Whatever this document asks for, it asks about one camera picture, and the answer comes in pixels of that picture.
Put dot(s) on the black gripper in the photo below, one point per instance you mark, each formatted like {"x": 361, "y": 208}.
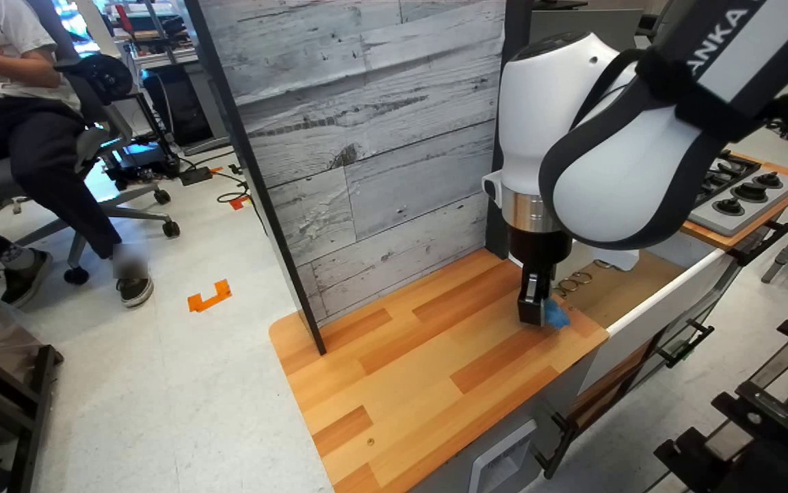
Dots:
{"x": 540, "y": 248}

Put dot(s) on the blue object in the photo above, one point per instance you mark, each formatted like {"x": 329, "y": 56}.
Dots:
{"x": 556, "y": 316}

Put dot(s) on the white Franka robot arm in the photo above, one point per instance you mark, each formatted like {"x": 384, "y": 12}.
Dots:
{"x": 614, "y": 155}

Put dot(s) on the white sink basin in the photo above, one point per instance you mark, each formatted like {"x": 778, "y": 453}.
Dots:
{"x": 648, "y": 274}

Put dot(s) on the gray kitchen cabinet front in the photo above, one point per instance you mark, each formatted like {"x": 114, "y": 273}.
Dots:
{"x": 629, "y": 364}

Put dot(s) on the gray wood backsplash panel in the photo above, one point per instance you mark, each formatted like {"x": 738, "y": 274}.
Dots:
{"x": 374, "y": 155}

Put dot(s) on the gray stove top with burners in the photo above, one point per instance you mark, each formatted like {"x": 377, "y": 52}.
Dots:
{"x": 738, "y": 204}

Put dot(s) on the wooden board under stove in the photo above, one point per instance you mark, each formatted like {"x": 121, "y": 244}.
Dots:
{"x": 759, "y": 229}

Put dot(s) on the black metal rig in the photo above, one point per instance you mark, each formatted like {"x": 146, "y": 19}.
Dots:
{"x": 767, "y": 429}

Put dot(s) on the gray chair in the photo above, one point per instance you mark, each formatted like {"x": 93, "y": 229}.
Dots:
{"x": 586, "y": 22}

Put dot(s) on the orange floor marker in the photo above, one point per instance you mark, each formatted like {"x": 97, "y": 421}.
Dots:
{"x": 209, "y": 299}

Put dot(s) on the black power strip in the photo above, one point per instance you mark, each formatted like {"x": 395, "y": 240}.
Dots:
{"x": 195, "y": 174}

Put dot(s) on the black office chair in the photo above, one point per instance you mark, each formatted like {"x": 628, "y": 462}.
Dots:
{"x": 110, "y": 84}

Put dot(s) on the seated person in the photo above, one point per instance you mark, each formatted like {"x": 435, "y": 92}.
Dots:
{"x": 38, "y": 147}

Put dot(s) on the slanted black frame post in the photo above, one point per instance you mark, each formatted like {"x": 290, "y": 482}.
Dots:
{"x": 261, "y": 192}

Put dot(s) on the black shelf frame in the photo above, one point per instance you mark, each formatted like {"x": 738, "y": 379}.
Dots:
{"x": 12, "y": 364}

